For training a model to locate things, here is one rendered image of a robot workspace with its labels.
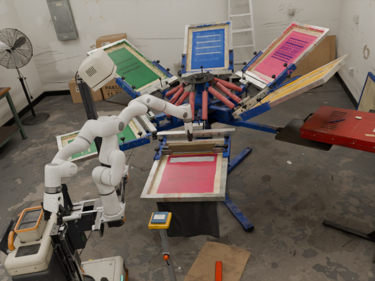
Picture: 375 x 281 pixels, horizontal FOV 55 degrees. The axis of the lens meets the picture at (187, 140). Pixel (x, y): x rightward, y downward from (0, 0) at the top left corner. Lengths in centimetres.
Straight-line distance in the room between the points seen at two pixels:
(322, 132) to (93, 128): 173
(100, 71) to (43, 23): 580
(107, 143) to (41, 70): 611
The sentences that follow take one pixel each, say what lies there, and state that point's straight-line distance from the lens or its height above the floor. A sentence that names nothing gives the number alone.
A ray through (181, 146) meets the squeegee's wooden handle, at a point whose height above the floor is 105.
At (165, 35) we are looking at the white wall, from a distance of 696.
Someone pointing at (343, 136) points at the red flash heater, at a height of 110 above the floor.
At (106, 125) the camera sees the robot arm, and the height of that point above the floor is 172.
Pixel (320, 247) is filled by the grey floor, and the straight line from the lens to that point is 351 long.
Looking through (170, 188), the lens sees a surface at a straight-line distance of 264.
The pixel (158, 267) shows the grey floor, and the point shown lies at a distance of 342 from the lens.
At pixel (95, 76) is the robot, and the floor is 194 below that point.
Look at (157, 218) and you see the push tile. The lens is 238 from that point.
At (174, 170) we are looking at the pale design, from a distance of 281.
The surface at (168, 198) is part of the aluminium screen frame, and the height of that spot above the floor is 98.
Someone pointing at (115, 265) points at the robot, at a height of 28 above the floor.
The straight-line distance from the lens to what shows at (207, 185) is 260.
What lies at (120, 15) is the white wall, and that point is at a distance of 710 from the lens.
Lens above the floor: 250
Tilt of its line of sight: 29 degrees down
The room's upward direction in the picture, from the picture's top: 9 degrees counter-clockwise
